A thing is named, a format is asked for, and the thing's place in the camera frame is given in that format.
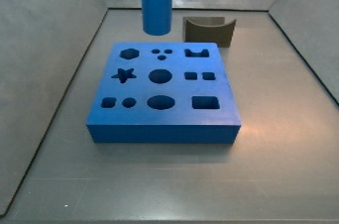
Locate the blue round cylinder peg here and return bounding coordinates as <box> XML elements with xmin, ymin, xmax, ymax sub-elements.
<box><xmin>141</xmin><ymin>0</ymin><xmax>172</xmax><ymax>36</ymax></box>

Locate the blue shape sorter block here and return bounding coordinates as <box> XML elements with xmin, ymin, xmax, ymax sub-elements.
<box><xmin>85</xmin><ymin>43</ymin><xmax>241</xmax><ymax>144</ymax></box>

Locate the dark grey curved holder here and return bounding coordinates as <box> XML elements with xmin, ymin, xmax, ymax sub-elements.
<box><xmin>182</xmin><ymin>17</ymin><xmax>237</xmax><ymax>48</ymax></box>

